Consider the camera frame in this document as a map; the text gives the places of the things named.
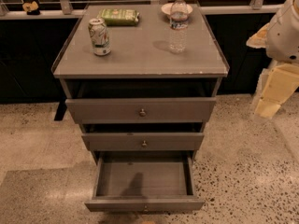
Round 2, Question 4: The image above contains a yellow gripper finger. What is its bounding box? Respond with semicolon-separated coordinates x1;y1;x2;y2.
246;23;269;49
255;63;299;118

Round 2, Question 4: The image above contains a grey bottom drawer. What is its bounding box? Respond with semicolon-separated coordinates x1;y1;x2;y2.
85;151;204;213

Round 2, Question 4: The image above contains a grey drawer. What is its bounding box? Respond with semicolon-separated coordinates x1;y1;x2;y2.
85;151;204;213
66;97;216;124
82;133;204;151

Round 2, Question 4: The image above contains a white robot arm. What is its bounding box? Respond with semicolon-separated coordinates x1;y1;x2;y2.
246;0;299;118

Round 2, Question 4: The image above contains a grey wooden drawer cabinet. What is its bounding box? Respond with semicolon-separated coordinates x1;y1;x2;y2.
50;3;231;166

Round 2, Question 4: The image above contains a grey top drawer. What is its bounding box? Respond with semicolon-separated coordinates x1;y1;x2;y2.
66;97;216;124

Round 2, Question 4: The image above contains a grey middle drawer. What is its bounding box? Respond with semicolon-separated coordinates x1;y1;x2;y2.
82;133;204;151

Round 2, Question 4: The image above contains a clear plastic water bottle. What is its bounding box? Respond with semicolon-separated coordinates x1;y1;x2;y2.
169;0;189;53

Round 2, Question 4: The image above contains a white bowl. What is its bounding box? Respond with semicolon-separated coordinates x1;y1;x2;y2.
161;3;192;18

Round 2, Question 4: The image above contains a green snack packet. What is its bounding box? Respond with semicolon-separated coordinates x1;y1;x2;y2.
97;8;139;26

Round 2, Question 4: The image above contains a white green soda can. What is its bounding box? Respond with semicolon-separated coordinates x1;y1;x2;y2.
88;18;111;56

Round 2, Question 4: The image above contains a small yellow object on ledge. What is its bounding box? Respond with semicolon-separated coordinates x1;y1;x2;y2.
22;1;40;15

